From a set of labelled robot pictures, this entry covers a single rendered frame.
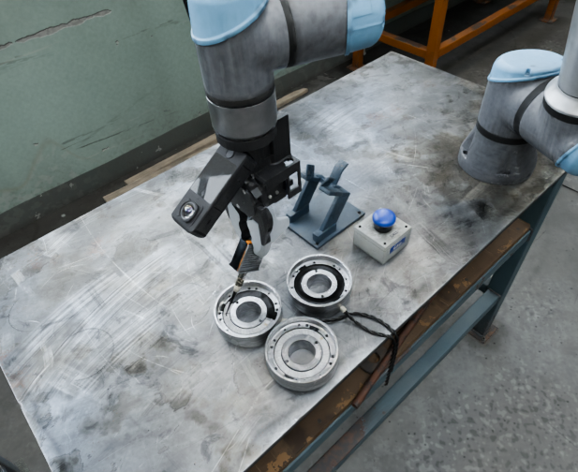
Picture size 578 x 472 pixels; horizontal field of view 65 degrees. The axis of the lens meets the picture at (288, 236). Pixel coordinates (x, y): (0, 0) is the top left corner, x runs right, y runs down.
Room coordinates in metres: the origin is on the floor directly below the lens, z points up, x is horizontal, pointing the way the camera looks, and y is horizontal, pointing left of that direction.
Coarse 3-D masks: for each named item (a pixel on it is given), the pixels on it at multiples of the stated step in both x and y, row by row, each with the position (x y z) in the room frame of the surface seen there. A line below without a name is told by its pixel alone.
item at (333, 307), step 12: (300, 264) 0.48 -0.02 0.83; (336, 264) 0.48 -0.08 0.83; (288, 276) 0.45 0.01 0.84; (312, 276) 0.46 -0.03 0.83; (324, 276) 0.46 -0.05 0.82; (348, 276) 0.45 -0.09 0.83; (288, 288) 0.43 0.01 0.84; (348, 288) 0.42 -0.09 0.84; (300, 300) 0.41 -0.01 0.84; (348, 300) 0.42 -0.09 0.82; (312, 312) 0.39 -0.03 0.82; (324, 312) 0.39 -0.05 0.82; (336, 312) 0.41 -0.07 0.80
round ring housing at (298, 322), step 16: (288, 320) 0.37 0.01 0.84; (304, 320) 0.37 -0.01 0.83; (272, 336) 0.35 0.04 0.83; (304, 336) 0.35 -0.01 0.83; (272, 352) 0.33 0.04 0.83; (288, 352) 0.33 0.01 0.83; (320, 352) 0.32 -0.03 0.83; (336, 352) 0.31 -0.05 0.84; (272, 368) 0.30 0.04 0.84; (304, 368) 0.30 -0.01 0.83; (288, 384) 0.28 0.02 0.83; (304, 384) 0.27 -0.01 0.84; (320, 384) 0.28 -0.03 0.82
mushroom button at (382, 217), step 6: (378, 210) 0.56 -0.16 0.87; (384, 210) 0.55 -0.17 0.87; (390, 210) 0.55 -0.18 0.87; (372, 216) 0.55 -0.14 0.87; (378, 216) 0.54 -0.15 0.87; (384, 216) 0.54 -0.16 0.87; (390, 216) 0.54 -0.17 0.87; (378, 222) 0.53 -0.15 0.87; (384, 222) 0.53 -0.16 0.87; (390, 222) 0.53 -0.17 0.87
